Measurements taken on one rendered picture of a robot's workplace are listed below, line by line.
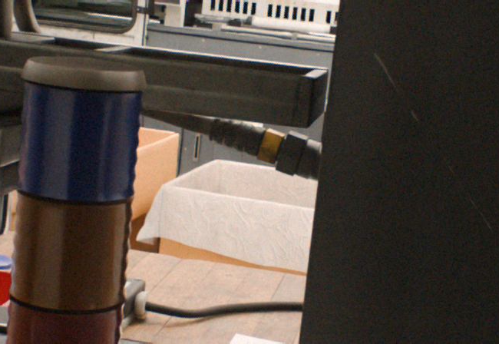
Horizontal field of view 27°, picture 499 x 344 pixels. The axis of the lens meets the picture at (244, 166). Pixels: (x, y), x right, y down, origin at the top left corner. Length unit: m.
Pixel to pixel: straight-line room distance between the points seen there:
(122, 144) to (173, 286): 0.80
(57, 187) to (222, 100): 0.23
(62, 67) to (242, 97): 0.23
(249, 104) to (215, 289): 0.60
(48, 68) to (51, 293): 0.07
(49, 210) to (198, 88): 0.23
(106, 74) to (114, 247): 0.06
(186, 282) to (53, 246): 0.82
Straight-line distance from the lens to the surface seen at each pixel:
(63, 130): 0.32
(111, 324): 0.34
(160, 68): 0.54
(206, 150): 5.24
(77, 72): 0.32
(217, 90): 0.54
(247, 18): 5.36
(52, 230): 0.32
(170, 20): 5.27
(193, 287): 1.12
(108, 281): 0.33
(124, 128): 0.32
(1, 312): 0.74
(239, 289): 1.13
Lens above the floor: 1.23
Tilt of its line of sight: 10 degrees down
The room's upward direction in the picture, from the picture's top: 6 degrees clockwise
